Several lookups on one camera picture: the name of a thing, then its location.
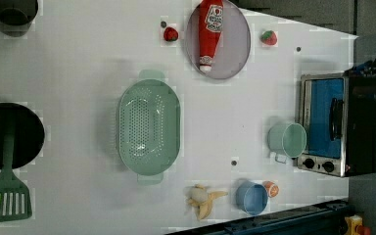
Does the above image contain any orange slice toy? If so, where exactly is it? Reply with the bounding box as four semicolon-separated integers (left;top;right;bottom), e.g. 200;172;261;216
263;181;280;198

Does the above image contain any dark red strawberry toy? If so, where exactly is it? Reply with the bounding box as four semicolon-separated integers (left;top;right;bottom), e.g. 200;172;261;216
163;26;179;42

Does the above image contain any blue metal frame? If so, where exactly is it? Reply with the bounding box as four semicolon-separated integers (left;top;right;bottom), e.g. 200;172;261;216
167;200;354;235

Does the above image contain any blue cup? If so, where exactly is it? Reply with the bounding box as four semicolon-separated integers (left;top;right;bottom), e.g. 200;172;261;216
235;180;268;216

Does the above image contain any black cup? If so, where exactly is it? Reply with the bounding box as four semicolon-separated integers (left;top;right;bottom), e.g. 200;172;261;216
0;0;39;25

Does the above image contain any black toaster oven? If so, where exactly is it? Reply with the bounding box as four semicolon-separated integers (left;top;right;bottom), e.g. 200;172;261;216
297;73;376;177

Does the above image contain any green mug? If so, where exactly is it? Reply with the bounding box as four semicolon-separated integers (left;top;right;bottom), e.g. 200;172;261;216
267;122;306;164

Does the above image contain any grey round plate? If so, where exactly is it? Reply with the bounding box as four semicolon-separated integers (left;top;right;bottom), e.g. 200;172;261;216
184;0;251;79

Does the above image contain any peeled banana toy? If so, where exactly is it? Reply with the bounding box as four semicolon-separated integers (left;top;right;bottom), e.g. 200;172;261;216
187;184;228;220

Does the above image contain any red strawberry green top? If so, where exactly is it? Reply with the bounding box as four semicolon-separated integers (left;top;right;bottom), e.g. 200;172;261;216
260;30;278;46

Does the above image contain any red ketchup bottle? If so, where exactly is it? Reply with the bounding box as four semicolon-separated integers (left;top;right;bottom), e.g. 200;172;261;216
199;0;223;73

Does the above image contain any green oval strainer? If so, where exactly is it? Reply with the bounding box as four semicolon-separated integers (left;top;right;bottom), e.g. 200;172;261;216
117;70;181;186

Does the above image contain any yellow red emergency button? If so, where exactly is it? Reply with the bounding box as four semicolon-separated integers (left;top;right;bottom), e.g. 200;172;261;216
345;215;371;235

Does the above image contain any green slotted spatula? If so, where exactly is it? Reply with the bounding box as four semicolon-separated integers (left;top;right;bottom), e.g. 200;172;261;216
0;116;32;222

